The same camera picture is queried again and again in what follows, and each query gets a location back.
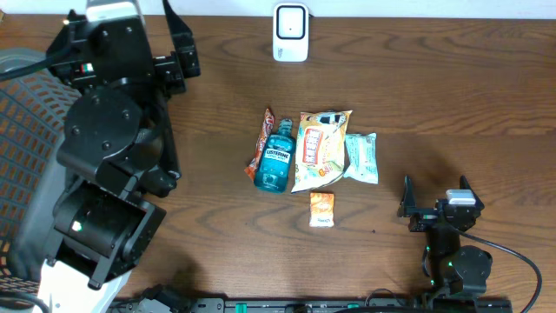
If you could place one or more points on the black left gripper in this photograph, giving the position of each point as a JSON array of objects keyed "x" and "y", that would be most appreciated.
[{"x": 154, "y": 69}]

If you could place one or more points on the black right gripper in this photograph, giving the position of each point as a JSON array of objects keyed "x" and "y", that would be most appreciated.
[{"x": 407, "y": 208}]

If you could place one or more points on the pale green tissue pack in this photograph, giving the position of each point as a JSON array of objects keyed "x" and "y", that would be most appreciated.
[{"x": 361, "y": 150}]

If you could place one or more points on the small orange candy pack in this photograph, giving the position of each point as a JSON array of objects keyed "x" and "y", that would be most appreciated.
[{"x": 321, "y": 210}]

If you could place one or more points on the yellow snack bag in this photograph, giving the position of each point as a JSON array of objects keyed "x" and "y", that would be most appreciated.
[{"x": 320, "y": 151}]

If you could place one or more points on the blue Listerine mouthwash bottle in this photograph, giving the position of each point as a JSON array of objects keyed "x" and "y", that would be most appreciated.
[{"x": 277, "y": 156}]

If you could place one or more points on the orange red snack stick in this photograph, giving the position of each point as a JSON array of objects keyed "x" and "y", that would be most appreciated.
[{"x": 267, "y": 126}]

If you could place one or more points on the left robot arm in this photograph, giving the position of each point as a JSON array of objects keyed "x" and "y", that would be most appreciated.
[{"x": 118, "y": 147}]

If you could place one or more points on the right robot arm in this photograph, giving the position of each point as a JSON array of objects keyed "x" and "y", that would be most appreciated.
[{"x": 456, "y": 270}]

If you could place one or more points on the white barcode scanner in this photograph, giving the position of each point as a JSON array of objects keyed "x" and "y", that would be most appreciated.
[{"x": 290, "y": 32}]

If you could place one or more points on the dark grey plastic basket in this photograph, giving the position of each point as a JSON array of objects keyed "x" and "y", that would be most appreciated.
[{"x": 33, "y": 111}]

